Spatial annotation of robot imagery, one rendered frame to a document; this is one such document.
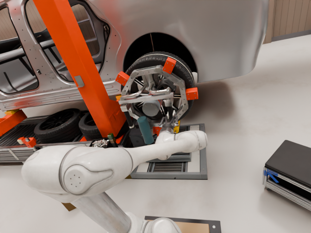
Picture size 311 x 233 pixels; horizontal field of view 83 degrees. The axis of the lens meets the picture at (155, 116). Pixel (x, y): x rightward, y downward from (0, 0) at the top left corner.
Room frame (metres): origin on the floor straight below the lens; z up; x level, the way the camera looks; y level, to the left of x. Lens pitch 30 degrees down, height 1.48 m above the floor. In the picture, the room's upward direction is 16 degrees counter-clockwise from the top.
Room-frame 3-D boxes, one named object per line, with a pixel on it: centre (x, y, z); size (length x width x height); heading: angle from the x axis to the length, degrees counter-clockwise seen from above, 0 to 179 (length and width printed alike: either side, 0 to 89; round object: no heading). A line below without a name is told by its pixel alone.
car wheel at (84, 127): (2.10, 0.66, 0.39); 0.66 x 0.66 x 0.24
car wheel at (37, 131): (2.36, 1.37, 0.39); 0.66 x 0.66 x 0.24
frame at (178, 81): (1.37, -0.03, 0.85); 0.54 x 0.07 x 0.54; 70
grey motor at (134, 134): (1.77, 0.20, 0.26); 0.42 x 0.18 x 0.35; 160
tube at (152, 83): (1.22, -0.09, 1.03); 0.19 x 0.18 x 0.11; 160
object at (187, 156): (1.54, -0.05, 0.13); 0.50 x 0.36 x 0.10; 70
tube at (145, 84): (1.29, 0.10, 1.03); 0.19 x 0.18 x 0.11; 160
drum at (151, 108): (1.30, -0.01, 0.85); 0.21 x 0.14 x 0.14; 160
